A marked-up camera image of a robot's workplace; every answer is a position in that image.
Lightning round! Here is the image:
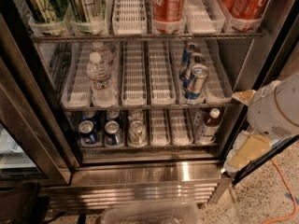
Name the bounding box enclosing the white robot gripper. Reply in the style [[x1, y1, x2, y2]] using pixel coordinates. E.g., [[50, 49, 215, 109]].
[[223, 73, 299, 173]]

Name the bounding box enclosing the red bull can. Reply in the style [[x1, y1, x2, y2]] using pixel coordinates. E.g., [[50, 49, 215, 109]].
[[182, 52, 206, 90], [185, 64, 208, 100], [179, 43, 200, 80]]

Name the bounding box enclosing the silver front soda can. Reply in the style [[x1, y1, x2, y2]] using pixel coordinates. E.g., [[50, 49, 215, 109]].
[[129, 120, 147, 147]]

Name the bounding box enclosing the silver soda can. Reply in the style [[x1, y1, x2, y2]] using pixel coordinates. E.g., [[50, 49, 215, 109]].
[[129, 120, 147, 147], [128, 109, 144, 122]]

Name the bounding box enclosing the silver rear soda can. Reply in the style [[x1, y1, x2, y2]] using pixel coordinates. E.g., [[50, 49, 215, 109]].
[[128, 109, 144, 122]]

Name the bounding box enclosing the pepsi can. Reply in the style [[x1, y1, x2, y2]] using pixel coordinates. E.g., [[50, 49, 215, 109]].
[[104, 121, 123, 147], [107, 110, 121, 123], [82, 110, 101, 130], [78, 120, 99, 145]]

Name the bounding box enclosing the stainless steel fridge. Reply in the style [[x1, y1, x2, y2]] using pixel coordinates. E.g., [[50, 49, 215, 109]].
[[0, 0, 298, 214]]

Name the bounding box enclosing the centre coca-cola can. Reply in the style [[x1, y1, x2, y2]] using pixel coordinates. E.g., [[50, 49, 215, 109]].
[[151, 0, 185, 22]]

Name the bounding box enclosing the left front pepsi can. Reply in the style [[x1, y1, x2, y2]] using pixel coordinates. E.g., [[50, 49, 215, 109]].
[[78, 120, 99, 145]]

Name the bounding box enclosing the left rear pepsi can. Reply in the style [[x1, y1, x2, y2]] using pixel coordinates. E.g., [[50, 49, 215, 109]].
[[82, 110, 101, 130]]

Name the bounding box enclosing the green drink can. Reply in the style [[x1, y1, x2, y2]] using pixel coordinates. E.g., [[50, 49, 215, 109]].
[[25, 0, 68, 24], [69, 0, 106, 23]]

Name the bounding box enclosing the left green drink can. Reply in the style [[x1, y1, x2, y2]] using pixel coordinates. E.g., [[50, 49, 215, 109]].
[[25, 0, 68, 24]]

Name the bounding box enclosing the brown tea bottle white cap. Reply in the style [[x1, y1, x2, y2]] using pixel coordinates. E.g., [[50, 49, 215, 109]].
[[198, 108, 221, 144]]

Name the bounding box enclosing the front clear water bottle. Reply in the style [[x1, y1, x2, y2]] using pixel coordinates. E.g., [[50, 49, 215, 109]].
[[87, 51, 115, 107]]

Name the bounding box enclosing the clear water bottle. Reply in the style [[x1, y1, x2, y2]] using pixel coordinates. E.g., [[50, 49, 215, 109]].
[[93, 42, 114, 69], [87, 51, 115, 107]]

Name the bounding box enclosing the rear clear water bottle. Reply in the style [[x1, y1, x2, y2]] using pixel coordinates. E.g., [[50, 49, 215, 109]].
[[93, 42, 114, 69]]

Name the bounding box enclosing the orange cable on floor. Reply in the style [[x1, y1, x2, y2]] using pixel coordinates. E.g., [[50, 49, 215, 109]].
[[261, 158, 299, 224]]

